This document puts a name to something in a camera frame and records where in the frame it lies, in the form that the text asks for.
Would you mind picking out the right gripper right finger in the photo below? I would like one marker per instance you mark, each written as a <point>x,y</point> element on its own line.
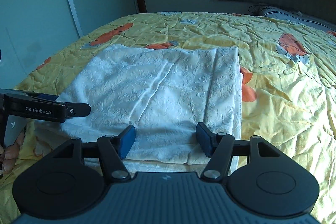
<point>218,148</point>

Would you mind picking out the left hand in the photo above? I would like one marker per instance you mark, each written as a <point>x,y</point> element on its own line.
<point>10,154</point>

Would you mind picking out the grey striped pillow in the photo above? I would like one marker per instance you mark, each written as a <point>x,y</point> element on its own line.
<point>296,16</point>

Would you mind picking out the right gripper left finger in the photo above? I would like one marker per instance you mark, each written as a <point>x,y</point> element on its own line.
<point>112,151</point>

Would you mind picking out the yellow quilt with orange prints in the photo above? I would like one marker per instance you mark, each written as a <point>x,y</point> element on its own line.
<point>288,84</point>

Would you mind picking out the cream white textured pants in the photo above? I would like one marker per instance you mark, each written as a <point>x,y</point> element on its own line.
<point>164,94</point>

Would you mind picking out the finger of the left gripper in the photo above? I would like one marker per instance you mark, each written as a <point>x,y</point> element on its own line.
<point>33,96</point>
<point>44,110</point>

